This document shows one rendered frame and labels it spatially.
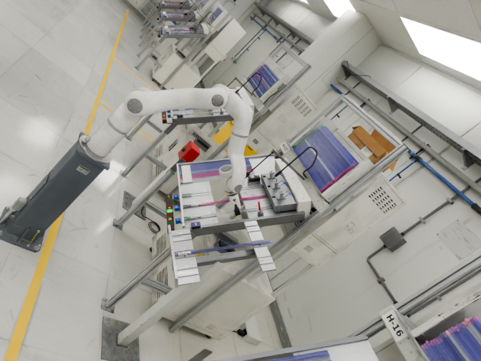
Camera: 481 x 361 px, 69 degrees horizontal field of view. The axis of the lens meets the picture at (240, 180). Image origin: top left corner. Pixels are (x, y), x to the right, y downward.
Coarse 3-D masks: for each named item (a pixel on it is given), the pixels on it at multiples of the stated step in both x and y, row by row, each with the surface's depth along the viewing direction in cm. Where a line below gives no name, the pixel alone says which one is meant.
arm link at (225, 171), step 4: (220, 168) 189; (224, 168) 188; (228, 168) 187; (232, 168) 187; (220, 172) 186; (224, 172) 186; (228, 172) 185; (232, 172) 186; (220, 176) 189; (224, 176) 186; (228, 176) 186; (224, 180) 188; (224, 184) 190; (224, 188) 193; (228, 188) 191
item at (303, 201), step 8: (280, 160) 239; (280, 168) 232; (288, 168) 231; (288, 176) 223; (296, 176) 223; (288, 184) 217; (296, 184) 216; (296, 192) 210; (304, 192) 210; (296, 200) 205; (304, 200) 204; (296, 208) 207; (304, 208) 206
